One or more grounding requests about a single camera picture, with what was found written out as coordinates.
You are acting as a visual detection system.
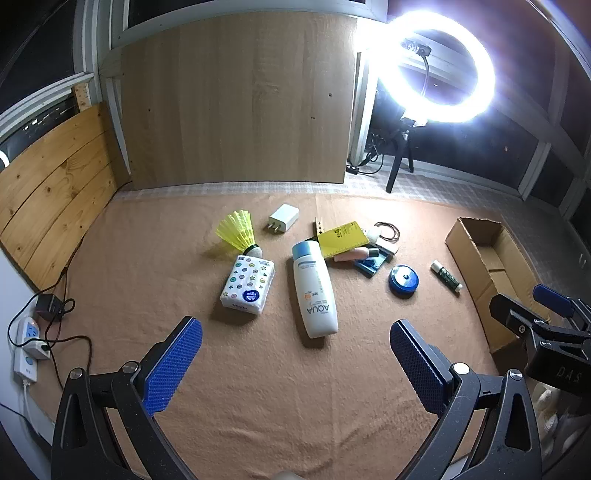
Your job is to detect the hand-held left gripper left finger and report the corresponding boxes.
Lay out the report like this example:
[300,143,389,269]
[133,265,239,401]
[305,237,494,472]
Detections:
[52,316,218,480]

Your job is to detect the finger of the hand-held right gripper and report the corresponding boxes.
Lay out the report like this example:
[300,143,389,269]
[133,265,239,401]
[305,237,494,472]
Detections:
[532,284,591,331]
[489,294,591,356]

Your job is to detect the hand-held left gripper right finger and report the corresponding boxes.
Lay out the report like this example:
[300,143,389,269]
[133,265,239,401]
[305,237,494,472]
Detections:
[389,318,543,480]

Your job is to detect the cardboard box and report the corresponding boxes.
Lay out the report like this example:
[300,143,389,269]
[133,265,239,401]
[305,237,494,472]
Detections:
[444,217,550,354]

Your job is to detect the blue plastic piece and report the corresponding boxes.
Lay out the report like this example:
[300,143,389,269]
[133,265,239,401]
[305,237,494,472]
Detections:
[353,254,391,278]

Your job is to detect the printed tissue pack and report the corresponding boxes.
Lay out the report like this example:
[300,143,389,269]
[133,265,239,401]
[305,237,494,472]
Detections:
[220,254,277,316]

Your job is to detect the white sunscreen bottle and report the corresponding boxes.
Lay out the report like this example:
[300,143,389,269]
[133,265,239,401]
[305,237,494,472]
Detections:
[292,240,339,339]

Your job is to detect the small pink bottle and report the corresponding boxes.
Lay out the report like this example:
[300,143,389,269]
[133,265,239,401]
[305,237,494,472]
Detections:
[333,247,380,264]

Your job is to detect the yellow notebook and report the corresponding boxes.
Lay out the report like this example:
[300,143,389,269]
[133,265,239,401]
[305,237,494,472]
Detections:
[318,222,370,260]

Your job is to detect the yellow shuttlecock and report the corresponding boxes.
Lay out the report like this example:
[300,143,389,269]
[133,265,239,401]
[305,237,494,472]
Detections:
[217,210,264,259]

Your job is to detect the person's right hand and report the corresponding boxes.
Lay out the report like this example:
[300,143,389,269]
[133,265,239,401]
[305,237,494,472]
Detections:
[531,386,591,459]

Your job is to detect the green white glue stick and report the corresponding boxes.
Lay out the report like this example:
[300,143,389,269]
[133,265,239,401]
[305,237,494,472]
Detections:
[431,260,464,294]

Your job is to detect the black power adapter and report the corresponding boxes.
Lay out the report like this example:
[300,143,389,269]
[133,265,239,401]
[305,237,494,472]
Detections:
[36,295,65,321]

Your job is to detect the white power strip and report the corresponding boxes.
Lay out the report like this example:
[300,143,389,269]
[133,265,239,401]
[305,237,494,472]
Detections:
[8,316,51,384]

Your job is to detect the black tripod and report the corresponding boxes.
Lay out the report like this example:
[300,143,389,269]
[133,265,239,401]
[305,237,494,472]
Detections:
[385,117,416,193]

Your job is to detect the pine plank board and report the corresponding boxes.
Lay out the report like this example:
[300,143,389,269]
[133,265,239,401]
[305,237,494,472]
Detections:
[0,102,132,291]

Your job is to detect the white framed panel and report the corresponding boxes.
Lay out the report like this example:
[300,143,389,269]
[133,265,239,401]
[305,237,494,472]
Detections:
[347,51,384,169]

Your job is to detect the light wood panel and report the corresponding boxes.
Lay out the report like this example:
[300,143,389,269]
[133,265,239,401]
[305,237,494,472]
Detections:
[113,11,360,190]

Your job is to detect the black phone holder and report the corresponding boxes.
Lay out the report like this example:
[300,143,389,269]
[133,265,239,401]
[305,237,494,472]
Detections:
[401,39,435,95]

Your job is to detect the white wall charger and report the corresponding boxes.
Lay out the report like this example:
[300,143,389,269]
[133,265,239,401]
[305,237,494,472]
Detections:
[265,204,301,236]

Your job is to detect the black cable bundle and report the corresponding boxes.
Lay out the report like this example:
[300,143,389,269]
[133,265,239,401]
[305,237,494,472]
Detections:
[364,130,394,174]

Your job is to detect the white ring light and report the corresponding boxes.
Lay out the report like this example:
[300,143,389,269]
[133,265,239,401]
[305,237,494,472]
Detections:
[376,10,497,124]

